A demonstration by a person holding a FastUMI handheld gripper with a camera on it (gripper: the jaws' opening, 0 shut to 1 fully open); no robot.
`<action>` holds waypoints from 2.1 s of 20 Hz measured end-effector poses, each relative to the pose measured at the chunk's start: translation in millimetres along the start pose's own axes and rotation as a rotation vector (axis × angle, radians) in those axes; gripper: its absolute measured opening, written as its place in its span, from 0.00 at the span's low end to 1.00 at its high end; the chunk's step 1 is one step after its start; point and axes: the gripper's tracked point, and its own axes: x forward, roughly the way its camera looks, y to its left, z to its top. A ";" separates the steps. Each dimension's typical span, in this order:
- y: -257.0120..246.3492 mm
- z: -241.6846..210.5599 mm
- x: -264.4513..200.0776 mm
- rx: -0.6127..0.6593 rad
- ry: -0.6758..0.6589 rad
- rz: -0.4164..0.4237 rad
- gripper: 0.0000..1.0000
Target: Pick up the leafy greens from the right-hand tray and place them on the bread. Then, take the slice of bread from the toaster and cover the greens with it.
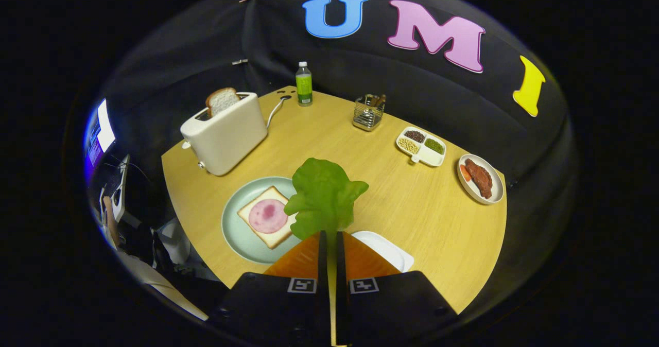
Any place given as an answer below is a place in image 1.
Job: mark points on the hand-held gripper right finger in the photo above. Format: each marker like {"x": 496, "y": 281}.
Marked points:
{"x": 340, "y": 264}

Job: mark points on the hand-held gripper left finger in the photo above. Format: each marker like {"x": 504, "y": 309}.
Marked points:
{"x": 323, "y": 264}

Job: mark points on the green lettuce leaf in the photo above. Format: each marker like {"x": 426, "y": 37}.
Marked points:
{"x": 324, "y": 197}

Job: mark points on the toasted bread slice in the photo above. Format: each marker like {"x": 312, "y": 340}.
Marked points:
{"x": 222, "y": 101}

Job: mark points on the white rectangular plate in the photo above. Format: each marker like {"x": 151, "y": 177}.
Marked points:
{"x": 386, "y": 249}

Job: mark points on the bread slice with ham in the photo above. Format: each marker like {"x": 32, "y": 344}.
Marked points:
{"x": 257, "y": 236}

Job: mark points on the pink ham slice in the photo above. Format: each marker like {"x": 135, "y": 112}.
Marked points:
{"x": 267, "y": 216}

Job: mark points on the pale green round plate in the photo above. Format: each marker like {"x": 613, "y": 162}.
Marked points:
{"x": 237, "y": 233}

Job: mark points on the white divided bean dish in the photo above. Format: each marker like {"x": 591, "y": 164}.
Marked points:
{"x": 422, "y": 154}

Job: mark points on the white toaster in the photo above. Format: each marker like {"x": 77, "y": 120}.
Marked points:
{"x": 226, "y": 141}

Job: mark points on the brown meat piece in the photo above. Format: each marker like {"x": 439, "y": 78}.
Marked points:
{"x": 481, "y": 178}

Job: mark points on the white round meat plate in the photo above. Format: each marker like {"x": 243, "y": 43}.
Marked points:
{"x": 497, "y": 190}

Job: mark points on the green label water bottle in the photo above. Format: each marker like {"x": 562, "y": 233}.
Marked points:
{"x": 304, "y": 87}

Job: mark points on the black backdrop cloth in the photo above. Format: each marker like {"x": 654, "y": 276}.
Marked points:
{"x": 437, "y": 105}

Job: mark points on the computer monitor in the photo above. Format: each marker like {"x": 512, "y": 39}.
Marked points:
{"x": 105, "y": 128}

